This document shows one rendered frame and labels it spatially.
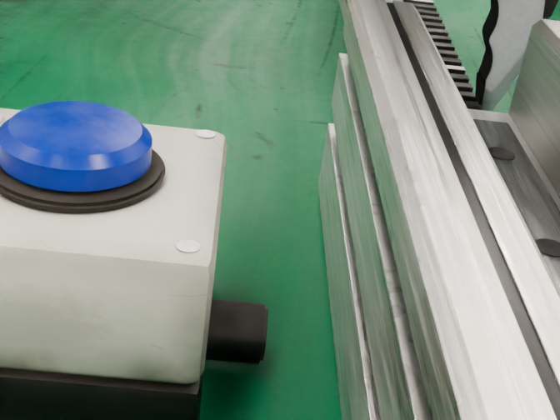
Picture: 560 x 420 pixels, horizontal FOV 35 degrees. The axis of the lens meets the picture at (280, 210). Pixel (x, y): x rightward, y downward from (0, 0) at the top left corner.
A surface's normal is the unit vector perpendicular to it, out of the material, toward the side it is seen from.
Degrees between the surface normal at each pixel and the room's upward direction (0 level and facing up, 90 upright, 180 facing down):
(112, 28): 0
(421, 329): 90
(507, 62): 90
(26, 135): 3
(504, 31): 90
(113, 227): 0
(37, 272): 90
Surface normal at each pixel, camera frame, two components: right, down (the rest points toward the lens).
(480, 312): 0.12, -0.87
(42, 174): -0.22, 0.44
